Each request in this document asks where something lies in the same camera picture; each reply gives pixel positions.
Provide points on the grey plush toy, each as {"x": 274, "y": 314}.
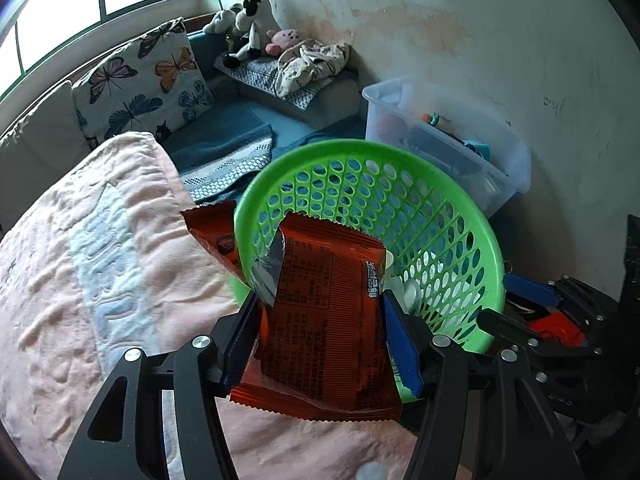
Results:
{"x": 220, "y": 21}

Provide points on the blue bed sheet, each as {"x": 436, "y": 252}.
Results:
{"x": 240, "y": 115}

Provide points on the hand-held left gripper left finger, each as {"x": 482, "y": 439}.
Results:
{"x": 235, "y": 345}

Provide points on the pink plush toy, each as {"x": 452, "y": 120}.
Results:
{"x": 285, "y": 40}

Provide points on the red plastic object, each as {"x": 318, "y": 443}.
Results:
{"x": 555, "y": 327}

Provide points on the red snack packet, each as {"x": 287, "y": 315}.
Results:
{"x": 320, "y": 320}

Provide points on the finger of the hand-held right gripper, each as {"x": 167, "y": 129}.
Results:
{"x": 530, "y": 289}
{"x": 505, "y": 325}

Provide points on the colourful small toy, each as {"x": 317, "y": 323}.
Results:
{"x": 431, "y": 119}

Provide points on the clear plastic storage box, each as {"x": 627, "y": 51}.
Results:
{"x": 505, "y": 170}

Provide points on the grey patterned folded blanket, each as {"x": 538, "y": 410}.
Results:
{"x": 255, "y": 72}

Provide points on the black and white plush cow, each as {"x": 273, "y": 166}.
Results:
{"x": 252, "y": 15}

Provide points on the teal toy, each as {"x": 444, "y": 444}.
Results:
{"x": 477, "y": 149}

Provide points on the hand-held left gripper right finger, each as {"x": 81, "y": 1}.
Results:
{"x": 405, "y": 350}

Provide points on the pink quilted blanket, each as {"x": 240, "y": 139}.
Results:
{"x": 50, "y": 285}

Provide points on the blue patterned knitted blanket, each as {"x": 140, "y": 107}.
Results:
{"x": 225, "y": 165}

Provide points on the green plastic basket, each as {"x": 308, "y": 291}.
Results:
{"x": 492, "y": 280}

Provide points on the crumpled printed cloth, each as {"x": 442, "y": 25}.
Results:
{"x": 310, "y": 67}

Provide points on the butterfly print pillow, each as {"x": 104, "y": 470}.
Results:
{"x": 145, "y": 85}

